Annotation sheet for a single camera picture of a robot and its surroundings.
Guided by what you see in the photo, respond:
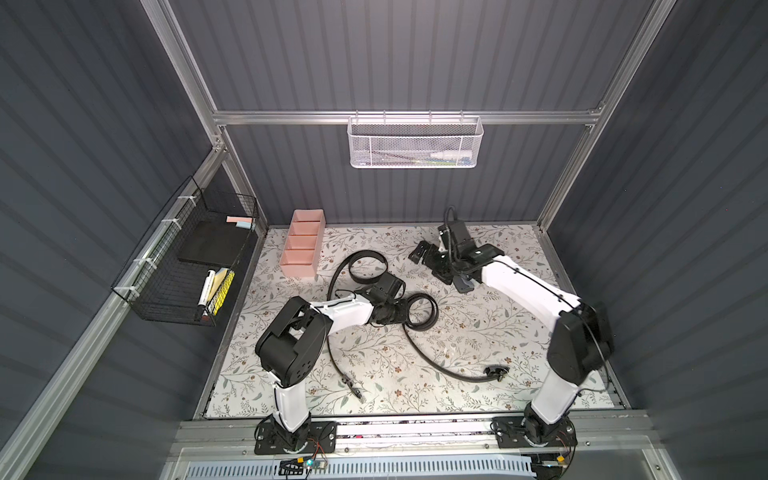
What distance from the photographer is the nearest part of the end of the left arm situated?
2.37ft

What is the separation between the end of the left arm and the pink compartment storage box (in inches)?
13.9

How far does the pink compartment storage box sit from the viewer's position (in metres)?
1.07
